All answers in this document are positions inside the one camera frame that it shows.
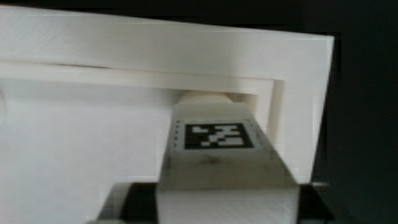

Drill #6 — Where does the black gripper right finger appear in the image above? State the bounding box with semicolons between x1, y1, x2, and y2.
296;184;334;224

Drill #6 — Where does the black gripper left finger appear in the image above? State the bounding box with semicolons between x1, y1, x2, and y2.
87;182;158;224

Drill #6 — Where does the white leg with tag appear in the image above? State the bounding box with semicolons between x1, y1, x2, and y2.
156;91;300;224

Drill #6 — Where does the white square tabletop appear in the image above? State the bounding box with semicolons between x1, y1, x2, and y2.
0;61;275;224

